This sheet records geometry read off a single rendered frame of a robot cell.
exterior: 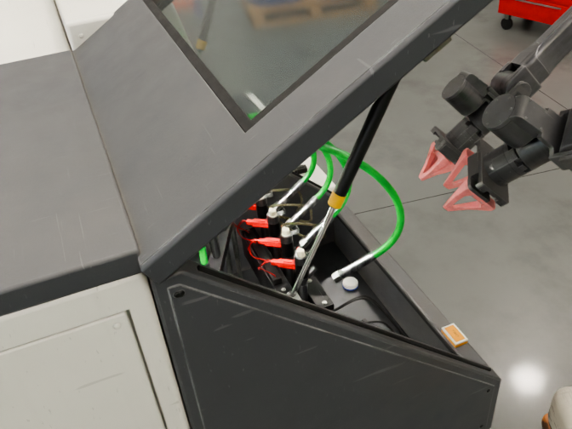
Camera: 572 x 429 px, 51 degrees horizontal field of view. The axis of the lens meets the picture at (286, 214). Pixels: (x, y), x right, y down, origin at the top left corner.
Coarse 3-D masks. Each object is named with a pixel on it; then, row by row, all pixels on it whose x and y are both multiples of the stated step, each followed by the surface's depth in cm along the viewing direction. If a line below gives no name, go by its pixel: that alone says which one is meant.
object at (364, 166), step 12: (324, 144) 100; (336, 156) 101; (348, 156) 101; (360, 168) 102; (372, 168) 103; (384, 180) 104; (396, 192) 106; (396, 204) 107; (396, 228) 110; (396, 240) 112; (204, 252) 114; (384, 252) 113; (204, 264) 116
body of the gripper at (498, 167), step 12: (480, 144) 96; (504, 144) 92; (480, 156) 94; (492, 156) 93; (504, 156) 91; (516, 156) 90; (480, 168) 93; (492, 168) 92; (504, 168) 91; (516, 168) 90; (528, 168) 91; (480, 180) 91; (492, 180) 93; (504, 180) 93; (492, 192) 92; (504, 192) 94; (504, 204) 93
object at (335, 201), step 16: (384, 96) 70; (384, 112) 71; (368, 128) 72; (368, 144) 73; (352, 160) 74; (352, 176) 75; (336, 192) 77; (336, 208) 77; (320, 240) 80; (304, 272) 83
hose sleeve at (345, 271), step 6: (372, 252) 114; (360, 258) 115; (366, 258) 114; (372, 258) 114; (354, 264) 116; (360, 264) 115; (366, 264) 115; (342, 270) 117; (348, 270) 116; (354, 270) 116; (342, 276) 117
